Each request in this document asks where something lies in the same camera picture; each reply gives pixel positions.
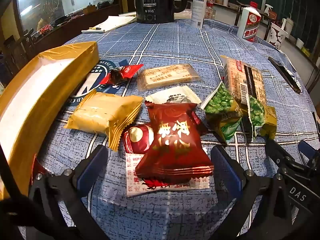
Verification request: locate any white plastic bucket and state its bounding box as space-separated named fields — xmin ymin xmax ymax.
xmin=282 ymin=17 xmax=295 ymax=38

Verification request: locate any white black-pattern paper cup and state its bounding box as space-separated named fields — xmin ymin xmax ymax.
xmin=266 ymin=22 xmax=288 ymax=50

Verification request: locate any black electric kettle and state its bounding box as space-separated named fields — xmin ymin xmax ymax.
xmin=134 ymin=0 xmax=192 ymax=24

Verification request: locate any white liquor bottle red label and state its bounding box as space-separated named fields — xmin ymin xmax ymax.
xmin=236 ymin=1 xmax=262 ymax=43

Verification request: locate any red round-print snack packet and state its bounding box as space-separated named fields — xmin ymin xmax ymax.
xmin=122 ymin=124 xmax=155 ymax=154

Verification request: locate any clear cracker packet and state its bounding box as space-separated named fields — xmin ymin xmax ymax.
xmin=136 ymin=63 xmax=201 ymax=92

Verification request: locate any brown cracker packet yellow edge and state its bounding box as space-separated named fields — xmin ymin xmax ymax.
xmin=220 ymin=55 xmax=267 ymax=105

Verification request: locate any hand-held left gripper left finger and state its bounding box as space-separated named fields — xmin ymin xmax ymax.
xmin=25 ymin=144 xmax=110 ymax=240

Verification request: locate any blue plaid tablecloth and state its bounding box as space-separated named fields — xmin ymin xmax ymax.
xmin=17 ymin=17 xmax=320 ymax=240

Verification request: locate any red candy wrapper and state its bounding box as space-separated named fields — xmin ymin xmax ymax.
xmin=99 ymin=64 xmax=144 ymax=85

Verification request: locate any large glass window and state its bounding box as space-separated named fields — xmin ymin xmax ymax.
xmin=16 ymin=0 xmax=108 ymax=25

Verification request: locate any dark wooden chair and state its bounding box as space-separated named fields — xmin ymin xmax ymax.
xmin=234 ymin=1 xmax=250 ymax=26

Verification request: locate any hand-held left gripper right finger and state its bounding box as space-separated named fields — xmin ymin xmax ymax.
xmin=207 ymin=145 xmax=295 ymax=240

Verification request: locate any white red-print snack packet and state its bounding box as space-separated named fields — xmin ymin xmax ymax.
xmin=125 ymin=152 xmax=210 ymax=197

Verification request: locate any dark red snack packet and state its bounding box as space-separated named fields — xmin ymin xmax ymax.
xmin=135 ymin=102 xmax=215 ymax=180

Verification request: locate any golden pastry packet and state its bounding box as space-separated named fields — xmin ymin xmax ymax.
xmin=64 ymin=89 xmax=143 ymax=152

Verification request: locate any green pea packet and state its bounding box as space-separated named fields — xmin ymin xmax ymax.
xmin=200 ymin=81 xmax=243 ymax=147
xmin=240 ymin=94 xmax=277 ymax=140

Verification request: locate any blue white logo mat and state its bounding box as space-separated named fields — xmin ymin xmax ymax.
xmin=69 ymin=59 xmax=130 ymax=105

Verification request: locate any small white packet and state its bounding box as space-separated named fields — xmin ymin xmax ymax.
xmin=145 ymin=85 xmax=202 ymax=105

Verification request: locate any yellow cardboard box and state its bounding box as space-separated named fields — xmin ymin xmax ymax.
xmin=0 ymin=41 xmax=100 ymax=200

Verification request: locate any small glass bottle red cap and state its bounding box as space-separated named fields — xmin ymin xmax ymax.
xmin=204 ymin=0 xmax=216 ymax=20

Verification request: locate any white paper notebook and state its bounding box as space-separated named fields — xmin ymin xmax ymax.
xmin=82 ymin=16 xmax=137 ymax=33

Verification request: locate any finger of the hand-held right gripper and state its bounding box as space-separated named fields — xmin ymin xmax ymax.
xmin=264 ymin=138 xmax=300 ymax=171
xmin=297 ymin=140 xmax=320 ymax=166

